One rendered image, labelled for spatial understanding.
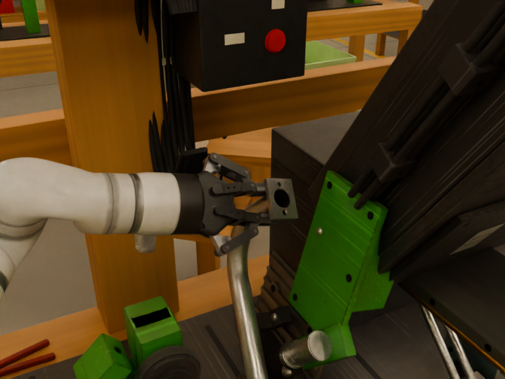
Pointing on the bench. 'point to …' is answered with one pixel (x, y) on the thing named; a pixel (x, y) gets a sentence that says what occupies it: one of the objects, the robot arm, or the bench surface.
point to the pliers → (26, 360)
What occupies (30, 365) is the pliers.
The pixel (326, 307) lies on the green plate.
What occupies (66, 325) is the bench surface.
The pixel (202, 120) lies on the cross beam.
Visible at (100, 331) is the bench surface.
